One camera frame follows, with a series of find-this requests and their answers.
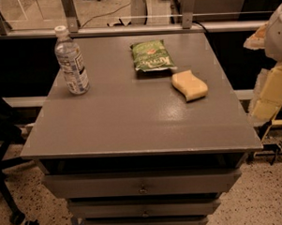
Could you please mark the middle grey drawer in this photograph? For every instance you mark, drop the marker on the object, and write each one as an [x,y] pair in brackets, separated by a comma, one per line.
[144,208]

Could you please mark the clear plastic water bottle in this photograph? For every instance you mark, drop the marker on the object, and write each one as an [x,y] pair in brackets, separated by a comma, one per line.
[69,57]

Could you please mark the yellow sponge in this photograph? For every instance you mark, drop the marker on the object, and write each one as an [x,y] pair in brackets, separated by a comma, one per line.
[189,85]

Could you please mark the grey metal railing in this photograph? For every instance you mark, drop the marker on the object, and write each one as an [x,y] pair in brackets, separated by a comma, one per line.
[99,18]

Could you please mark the black office chair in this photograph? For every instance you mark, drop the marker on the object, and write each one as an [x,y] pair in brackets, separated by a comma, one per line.
[10,133]

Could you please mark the bottom grey drawer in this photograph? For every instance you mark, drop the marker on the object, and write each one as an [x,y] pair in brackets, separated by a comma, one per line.
[149,221]

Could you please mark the grey drawer cabinet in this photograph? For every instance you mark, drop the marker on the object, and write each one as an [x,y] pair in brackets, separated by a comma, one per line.
[128,123]

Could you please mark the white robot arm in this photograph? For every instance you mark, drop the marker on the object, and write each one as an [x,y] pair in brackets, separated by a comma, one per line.
[273,38]

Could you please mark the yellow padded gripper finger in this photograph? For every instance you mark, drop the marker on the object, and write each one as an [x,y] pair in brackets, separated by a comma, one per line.
[256,41]
[267,99]

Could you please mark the grey drawer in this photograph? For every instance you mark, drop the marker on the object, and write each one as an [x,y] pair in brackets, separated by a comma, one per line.
[141,183]
[144,208]
[149,221]

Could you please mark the top grey drawer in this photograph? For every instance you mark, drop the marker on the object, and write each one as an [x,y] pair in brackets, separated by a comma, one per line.
[141,183]

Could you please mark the green chip bag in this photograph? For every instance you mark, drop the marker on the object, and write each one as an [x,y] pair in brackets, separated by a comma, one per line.
[151,55]

